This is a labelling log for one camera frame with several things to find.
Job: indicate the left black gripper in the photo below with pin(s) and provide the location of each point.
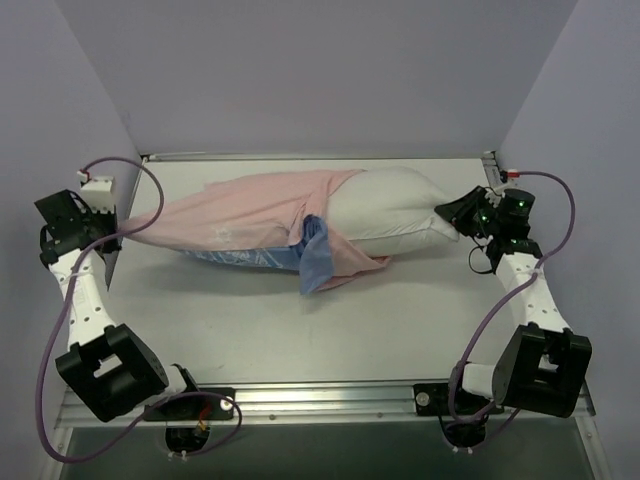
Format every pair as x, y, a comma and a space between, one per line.
107, 236

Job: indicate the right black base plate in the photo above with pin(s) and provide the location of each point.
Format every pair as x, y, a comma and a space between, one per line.
440, 400

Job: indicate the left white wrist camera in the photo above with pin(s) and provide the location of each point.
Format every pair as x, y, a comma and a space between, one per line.
99, 194

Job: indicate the back aluminium rail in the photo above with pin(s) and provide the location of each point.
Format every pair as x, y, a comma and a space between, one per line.
209, 156

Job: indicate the right side aluminium rail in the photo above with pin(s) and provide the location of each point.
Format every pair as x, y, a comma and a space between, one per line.
540, 331

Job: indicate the white pillow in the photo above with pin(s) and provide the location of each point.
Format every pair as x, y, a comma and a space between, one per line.
390, 211

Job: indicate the aluminium rail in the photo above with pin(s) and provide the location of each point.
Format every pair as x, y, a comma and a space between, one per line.
209, 156
311, 403
540, 331

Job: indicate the blue pink printed pillowcase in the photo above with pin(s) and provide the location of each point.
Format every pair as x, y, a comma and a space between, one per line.
274, 220

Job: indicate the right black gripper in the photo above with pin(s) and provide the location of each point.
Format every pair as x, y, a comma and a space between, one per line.
471, 212

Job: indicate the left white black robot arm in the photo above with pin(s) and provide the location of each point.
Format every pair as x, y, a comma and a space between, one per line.
106, 364

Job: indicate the front aluminium rail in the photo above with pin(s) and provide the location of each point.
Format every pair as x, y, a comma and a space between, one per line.
311, 403

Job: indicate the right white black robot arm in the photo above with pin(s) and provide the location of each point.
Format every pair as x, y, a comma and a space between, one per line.
553, 391

